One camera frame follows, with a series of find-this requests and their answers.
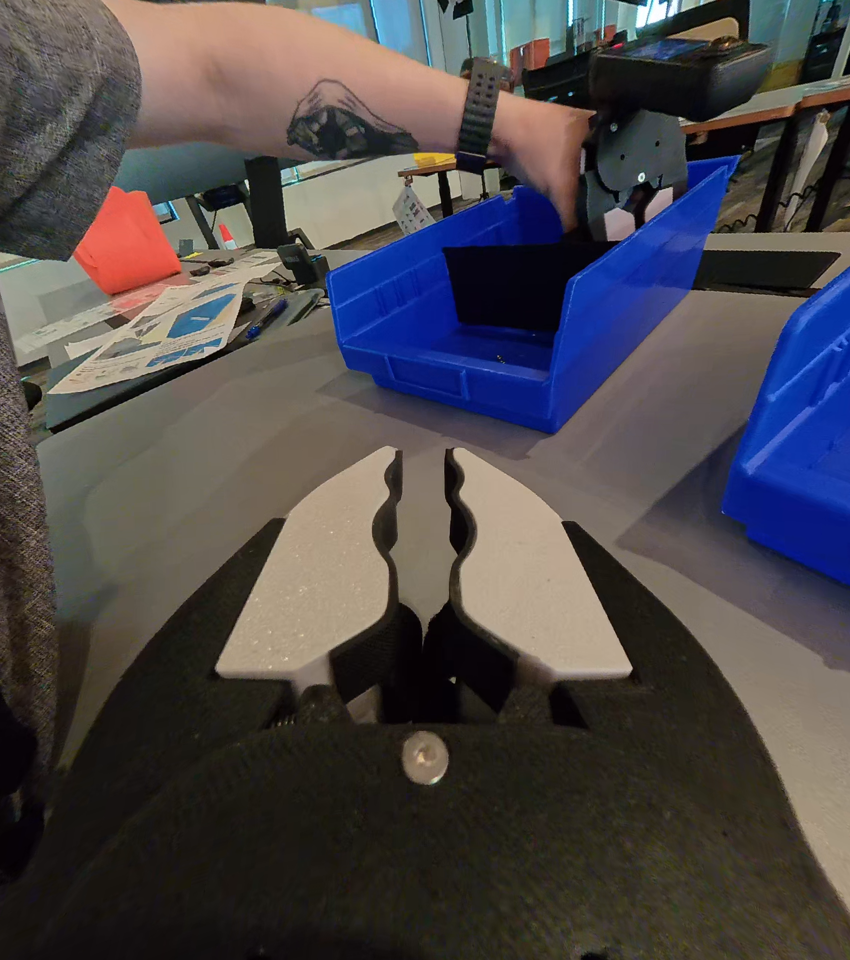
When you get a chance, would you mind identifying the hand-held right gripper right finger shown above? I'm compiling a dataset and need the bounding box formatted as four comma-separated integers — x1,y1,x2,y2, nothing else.
444,445,634,682

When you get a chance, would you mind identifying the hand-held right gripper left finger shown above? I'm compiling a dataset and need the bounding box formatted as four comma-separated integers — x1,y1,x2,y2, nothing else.
215,445,403,682

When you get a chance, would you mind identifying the blue storage bin with divider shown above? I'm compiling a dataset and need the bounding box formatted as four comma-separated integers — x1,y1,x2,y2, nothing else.
326,156,741,436

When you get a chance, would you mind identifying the blue plastic storage bin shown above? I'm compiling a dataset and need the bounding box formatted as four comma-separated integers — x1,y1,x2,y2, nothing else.
721,225,850,612

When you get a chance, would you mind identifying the person's left forearm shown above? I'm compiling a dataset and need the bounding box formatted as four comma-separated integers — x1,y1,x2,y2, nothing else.
102,0,471,162

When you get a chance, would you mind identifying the person's left hand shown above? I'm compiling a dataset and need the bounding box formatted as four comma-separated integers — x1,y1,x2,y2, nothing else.
492,97,598,234

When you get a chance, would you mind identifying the black bin divider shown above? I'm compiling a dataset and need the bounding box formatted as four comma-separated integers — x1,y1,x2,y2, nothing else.
442,238,621,331

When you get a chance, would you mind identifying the black table mat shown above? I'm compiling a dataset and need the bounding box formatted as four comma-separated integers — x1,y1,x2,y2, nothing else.
695,249,842,297

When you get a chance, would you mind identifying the wooden desk with black legs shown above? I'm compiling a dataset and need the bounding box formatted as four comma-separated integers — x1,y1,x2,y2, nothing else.
683,60,850,235

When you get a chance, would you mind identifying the black wristwatch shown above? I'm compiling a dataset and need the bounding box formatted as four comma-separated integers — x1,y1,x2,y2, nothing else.
456,57,513,175

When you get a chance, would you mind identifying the white printed sign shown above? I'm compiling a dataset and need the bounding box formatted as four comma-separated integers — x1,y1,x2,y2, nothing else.
392,186,437,235

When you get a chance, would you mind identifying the blue pen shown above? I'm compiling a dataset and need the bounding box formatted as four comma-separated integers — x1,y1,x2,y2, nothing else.
245,297,291,343

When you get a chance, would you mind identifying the printed leaflet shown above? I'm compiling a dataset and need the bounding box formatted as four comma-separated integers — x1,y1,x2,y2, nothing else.
50,281,246,395

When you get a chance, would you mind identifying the black charger device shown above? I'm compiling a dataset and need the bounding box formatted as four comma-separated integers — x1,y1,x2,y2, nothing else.
277,241,330,288

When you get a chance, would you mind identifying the red bag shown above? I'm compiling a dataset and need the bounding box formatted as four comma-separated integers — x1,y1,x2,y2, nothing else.
72,186,183,297

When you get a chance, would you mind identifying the black coiled cable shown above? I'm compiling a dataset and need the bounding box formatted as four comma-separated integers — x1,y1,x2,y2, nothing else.
717,195,772,235

